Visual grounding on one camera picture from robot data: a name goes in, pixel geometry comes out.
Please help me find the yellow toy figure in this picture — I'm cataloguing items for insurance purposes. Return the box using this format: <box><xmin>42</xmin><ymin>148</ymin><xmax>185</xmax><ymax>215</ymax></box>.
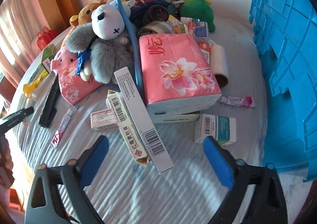
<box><xmin>23</xmin><ymin>70</ymin><xmax>48</xmax><ymax>98</ymax></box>

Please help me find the white teal medicine box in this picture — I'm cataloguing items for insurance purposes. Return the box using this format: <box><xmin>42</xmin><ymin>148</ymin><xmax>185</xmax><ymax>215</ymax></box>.
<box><xmin>194</xmin><ymin>113</ymin><xmax>237</xmax><ymax>146</ymax></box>

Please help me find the pink white tube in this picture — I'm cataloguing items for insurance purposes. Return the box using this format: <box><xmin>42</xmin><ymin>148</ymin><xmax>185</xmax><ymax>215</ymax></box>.
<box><xmin>51</xmin><ymin>107</ymin><xmax>76</xmax><ymax>149</ymax></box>

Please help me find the small pink white box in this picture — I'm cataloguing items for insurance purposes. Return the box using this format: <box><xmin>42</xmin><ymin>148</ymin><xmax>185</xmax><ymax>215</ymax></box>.
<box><xmin>90</xmin><ymin>109</ymin><xmax>117</xmax><ymax>131</ymax></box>

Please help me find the green tall carton box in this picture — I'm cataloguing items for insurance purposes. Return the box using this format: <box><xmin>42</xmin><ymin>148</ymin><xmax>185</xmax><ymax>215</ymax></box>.
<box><xmin>29</xmin><ymin>44</ymin><xmax>57</xmax><ymax>83</ymax></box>

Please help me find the long white barcode box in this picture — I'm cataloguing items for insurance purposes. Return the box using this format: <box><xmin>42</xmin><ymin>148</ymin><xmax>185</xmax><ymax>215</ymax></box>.
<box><xmin>115</xmin><ymin>67</ymin><xmax>174</xmax><ymax>173</ymax></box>

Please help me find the small pink ointment tube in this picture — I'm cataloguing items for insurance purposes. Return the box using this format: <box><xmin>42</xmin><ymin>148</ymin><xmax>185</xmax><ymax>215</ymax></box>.
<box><xmin>219</xmin><ymin>96</ymin><xmax>255</xmax><ymax>108</ymax></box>

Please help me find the small pink tissue pack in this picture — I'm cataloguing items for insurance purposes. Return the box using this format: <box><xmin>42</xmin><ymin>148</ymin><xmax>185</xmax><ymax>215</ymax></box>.
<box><xmin>58</xmin><ymin>60</ymin><xmax>102</xmax><ymax>106</ymax></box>

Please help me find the erythromycin ointment box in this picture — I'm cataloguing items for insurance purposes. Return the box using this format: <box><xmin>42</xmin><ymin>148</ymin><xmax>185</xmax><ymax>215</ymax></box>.
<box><xmin>106</xmin><ymin>90</ymin><xmax>150</xmax><ymax>167</ymax></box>

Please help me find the pink pig plush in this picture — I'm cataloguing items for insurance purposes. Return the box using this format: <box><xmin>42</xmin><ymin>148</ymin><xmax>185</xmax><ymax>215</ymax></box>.
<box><xmin>51</xmin><ymin>46</ymin><xmax>78</xmax><ymax>74</ymax></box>

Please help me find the red bag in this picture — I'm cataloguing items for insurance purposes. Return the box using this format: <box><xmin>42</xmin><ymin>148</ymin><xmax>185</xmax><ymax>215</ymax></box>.
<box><xmin>36</xmin><ymin>26</ymin><xmax>59</xmax><ymax>51</ymax></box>

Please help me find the pink flower tissue pack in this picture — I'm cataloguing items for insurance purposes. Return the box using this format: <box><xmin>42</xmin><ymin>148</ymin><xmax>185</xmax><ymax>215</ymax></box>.
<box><xmin>139</xmin><ymin>34</ymin><xmax>222</xmax><ymax>116</ymax></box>

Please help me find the grey fluffy plush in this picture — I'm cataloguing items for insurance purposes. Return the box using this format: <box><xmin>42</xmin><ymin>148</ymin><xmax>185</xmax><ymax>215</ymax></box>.
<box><xmin>66</xmin><ymin>23</ymin><xmax>134</xmax><ymax>84</ymax></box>

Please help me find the white paper roll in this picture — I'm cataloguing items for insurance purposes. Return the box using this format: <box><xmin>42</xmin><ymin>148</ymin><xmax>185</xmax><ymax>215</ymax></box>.
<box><xmin>210</xmin><ymin>45</ymin><xmax>229</xmax><ymax>89</ymax></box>

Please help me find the pink curtain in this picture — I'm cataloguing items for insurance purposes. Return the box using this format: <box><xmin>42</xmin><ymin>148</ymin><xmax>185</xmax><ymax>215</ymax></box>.
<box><xmin>1</xmin><ymin>0</ymin><xmax>50</xmax><ymax>88</ymax></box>

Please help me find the brown bear plush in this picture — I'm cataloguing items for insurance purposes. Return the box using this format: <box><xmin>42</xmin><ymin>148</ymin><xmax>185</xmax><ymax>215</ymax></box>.
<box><xmin>61</xmin><ymin>3</ymin><xmax>102</xmax><ymax>47</ymax></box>

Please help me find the red white toothpaste box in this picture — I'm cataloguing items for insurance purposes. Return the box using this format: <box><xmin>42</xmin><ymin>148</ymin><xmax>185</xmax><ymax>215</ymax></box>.
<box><xmin>198</xmin><ymin>41</ymin><xmax>210</xmax><ymax>63</ymax></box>

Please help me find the white panda plush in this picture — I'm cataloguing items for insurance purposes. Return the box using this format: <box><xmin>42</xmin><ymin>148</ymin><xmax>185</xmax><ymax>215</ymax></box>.
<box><xmin>91</xmin><ymin>4</ymin><xmax>125</xmax><ymax>40</ymax></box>

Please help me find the blue white floss box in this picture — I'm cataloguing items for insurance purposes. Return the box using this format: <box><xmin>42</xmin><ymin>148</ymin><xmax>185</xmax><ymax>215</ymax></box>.
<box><xmin>187</xmin><ymin>21</ymin><xmax>208</xmax><ymax>38</ymax></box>

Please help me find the grey checked tape roll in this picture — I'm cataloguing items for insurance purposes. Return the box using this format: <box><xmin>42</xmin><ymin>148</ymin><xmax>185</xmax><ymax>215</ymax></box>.
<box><xmin>136</xmin><ymin>21</ymin><xmax>176</xmax><ymax>39</ymax></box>

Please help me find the blue plastic storage crate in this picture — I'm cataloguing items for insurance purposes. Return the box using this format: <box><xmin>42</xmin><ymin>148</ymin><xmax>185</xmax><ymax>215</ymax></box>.
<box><xmin>249</xmin><ymin>0</ymin><xmax>316</xmax><ymax>182</ymax></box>

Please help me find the yellow and green duck plush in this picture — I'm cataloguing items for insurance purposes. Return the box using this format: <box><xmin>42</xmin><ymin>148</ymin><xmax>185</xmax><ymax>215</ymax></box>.
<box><xmin>180</xmin><ymin>0</ymin><xmax>215</xmax><ymax>33</ymax></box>

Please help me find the dark brown jar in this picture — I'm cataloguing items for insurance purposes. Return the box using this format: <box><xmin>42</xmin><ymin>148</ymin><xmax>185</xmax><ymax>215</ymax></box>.
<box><xmin>145</xmin><ymin>5</ymin><xmax>169</xmax><ymax>23</ymax></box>

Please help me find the blue long-handled brush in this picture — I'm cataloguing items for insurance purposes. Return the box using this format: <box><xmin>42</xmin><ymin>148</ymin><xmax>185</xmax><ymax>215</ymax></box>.
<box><xmin>116</xmin><ymin>0</ymin><xmax>145</xmax><ymax>101</ymax></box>

